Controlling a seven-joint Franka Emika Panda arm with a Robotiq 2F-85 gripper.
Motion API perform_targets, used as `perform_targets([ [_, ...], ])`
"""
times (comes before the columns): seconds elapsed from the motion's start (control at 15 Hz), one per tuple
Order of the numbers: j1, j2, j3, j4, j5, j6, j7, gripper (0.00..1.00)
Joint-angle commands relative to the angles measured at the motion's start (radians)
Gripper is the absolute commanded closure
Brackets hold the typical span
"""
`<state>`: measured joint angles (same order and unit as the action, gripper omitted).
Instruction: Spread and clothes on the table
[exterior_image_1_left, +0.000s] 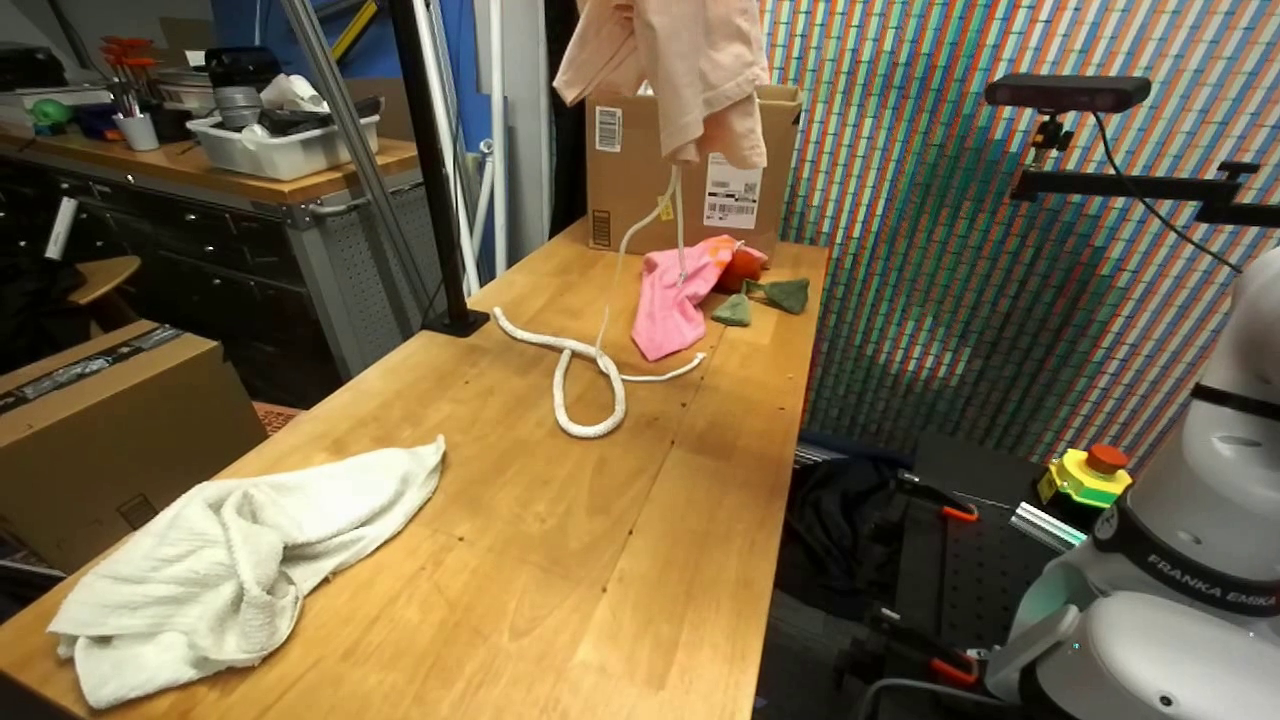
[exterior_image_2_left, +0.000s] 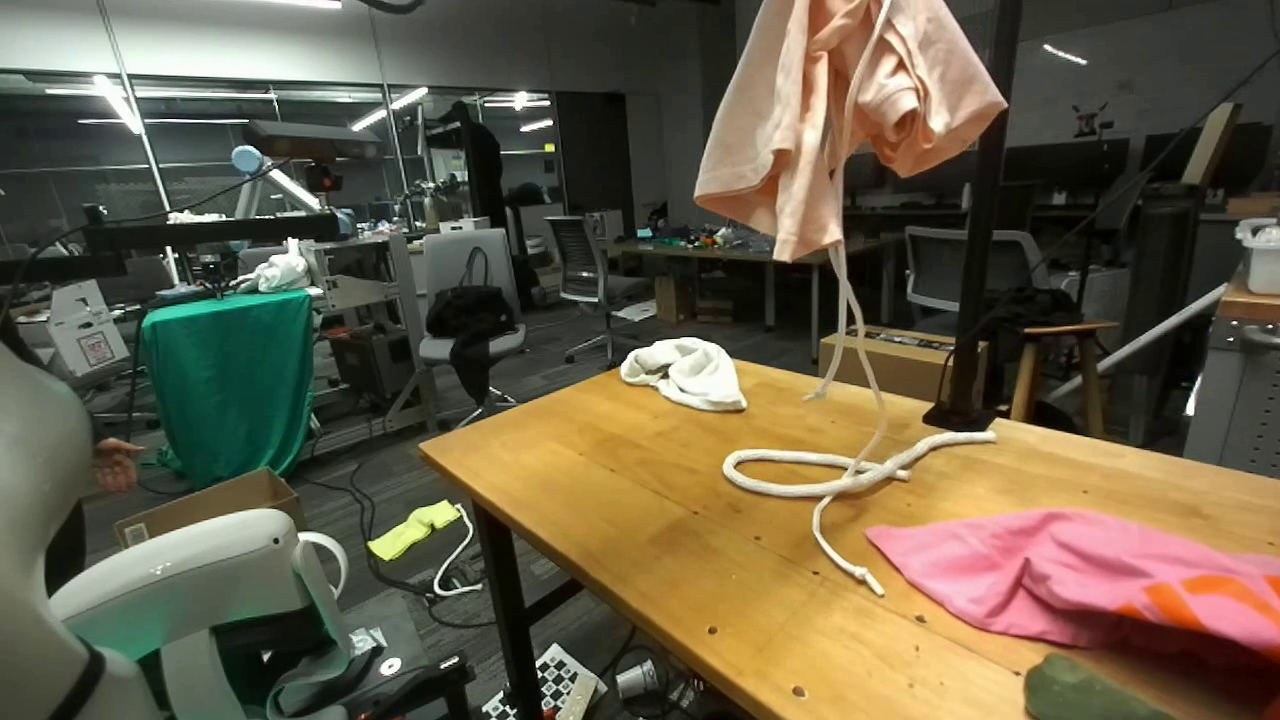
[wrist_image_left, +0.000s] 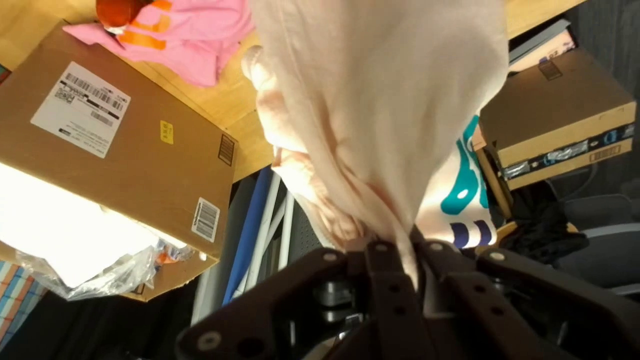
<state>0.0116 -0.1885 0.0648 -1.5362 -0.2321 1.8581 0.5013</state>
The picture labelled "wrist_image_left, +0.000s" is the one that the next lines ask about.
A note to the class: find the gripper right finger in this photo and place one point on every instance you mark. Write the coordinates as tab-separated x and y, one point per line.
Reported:
525	295

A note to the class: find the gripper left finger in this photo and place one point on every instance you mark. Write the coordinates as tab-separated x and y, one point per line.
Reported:
280	295

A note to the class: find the pale pink printed cloth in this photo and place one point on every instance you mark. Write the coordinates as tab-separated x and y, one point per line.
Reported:
370	110

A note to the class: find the black cloth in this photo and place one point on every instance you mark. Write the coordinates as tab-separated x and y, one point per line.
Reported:
542	230

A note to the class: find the blue pole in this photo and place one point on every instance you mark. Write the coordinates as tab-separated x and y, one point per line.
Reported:
247	235

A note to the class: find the grey office chair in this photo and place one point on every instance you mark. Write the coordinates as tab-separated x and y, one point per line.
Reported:
605	245

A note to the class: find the clear plastic bag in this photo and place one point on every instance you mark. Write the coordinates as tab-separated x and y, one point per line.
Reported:
115	272

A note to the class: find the large labelled cardboard box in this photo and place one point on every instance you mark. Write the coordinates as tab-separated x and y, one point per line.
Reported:
145	165

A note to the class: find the cardboard box with black tape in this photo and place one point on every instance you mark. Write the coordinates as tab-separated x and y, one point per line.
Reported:
555	110

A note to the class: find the stack of flat boxes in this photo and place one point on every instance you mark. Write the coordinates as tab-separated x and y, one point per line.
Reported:
542	45

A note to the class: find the striped colourful cloth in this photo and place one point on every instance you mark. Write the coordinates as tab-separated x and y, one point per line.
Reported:
17	295

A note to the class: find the pink garment with orange stripes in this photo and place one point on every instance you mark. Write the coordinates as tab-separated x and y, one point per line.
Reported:
200	40

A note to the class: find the red plush toy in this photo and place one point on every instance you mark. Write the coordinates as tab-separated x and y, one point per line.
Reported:
116	12

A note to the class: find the white metal frame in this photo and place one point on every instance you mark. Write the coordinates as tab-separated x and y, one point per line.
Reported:
272	225

